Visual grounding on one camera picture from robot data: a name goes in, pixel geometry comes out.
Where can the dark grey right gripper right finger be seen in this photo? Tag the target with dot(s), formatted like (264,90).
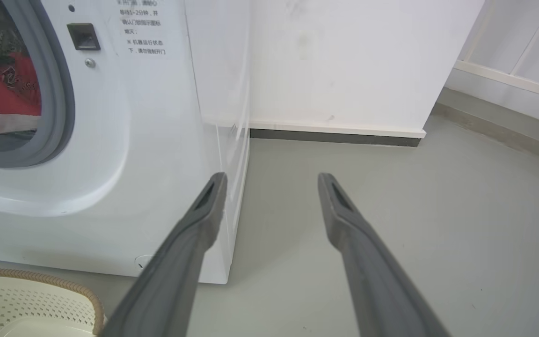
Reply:
(372,276)

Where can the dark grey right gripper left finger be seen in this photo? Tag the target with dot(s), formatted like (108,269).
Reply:
(176,271)

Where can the white front-load washing machine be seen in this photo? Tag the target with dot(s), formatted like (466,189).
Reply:
(124,140)

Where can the white perforated laundry basket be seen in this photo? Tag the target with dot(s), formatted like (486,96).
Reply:
(26,306)

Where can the red garment with print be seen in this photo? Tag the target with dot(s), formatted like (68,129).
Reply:
(5,96)

